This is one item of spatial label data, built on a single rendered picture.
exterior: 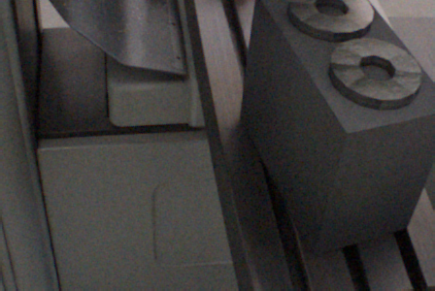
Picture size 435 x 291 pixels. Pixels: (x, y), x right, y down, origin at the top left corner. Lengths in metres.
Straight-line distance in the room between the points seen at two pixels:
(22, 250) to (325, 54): 0.75
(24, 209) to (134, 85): 0.29
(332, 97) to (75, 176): 0.65
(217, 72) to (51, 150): 0.35
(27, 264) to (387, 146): 0.81
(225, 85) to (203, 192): 0.38
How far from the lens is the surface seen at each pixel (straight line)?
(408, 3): 2.97
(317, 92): 0.70
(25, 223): 1.27
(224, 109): 0.93
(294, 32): 0.75
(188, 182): 1.29
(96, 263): 1.45
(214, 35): 1.04
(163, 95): 1.14
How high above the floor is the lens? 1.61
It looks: 44 degrees down
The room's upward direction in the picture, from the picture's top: 10 degrees clockwise
